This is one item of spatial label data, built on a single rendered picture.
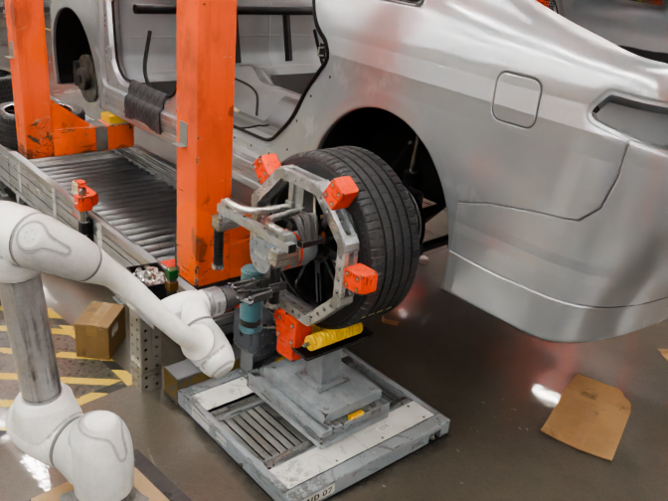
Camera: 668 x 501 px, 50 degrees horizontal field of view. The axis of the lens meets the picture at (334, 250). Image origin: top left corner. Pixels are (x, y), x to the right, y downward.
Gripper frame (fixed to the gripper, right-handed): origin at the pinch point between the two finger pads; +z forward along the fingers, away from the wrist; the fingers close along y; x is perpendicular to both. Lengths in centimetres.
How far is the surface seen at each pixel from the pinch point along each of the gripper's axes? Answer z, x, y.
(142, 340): -9, -57, -75
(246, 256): 32, -22, -62
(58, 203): 16, -52, -233
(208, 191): 13, 10, -62
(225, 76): 20, 54, -62
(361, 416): 43, -66, 6
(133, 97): 61, 9, -224
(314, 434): 23, -69, 1
